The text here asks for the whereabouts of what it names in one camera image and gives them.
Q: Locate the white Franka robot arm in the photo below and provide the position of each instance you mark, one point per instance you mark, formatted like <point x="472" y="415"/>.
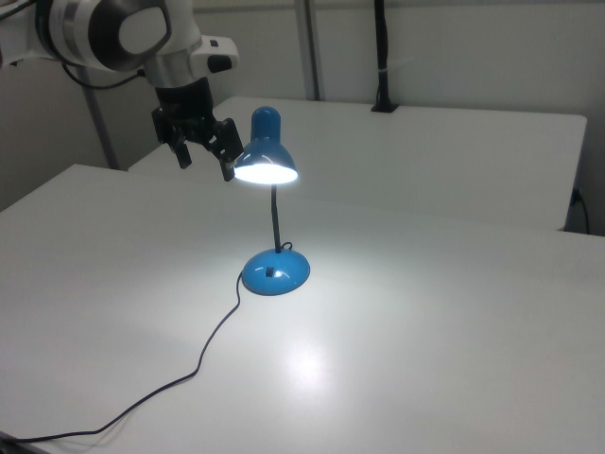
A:
<point x="85" y="28"/>

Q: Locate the white adjacent table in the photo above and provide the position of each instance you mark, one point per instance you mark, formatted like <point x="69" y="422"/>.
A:
<point x="425" y="151"/>

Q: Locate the grey wall partition post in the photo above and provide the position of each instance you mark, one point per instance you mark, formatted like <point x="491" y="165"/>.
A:
<point x="313" y="47"/>
<point x="101" y="127"/>

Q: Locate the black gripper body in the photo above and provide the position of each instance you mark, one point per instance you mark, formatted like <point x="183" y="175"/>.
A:
<point x="184" y="101"/>

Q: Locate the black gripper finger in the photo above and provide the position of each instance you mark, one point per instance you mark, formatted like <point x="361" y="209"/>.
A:
<point x="228" y="139"/>
<point x="182" y="151"/>

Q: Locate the blue desk lamp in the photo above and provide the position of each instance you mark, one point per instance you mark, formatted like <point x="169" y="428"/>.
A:
<point x="276" y="274"/>

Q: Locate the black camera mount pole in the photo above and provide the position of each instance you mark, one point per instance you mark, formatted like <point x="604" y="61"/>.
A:
<point x="382" y="47"/>

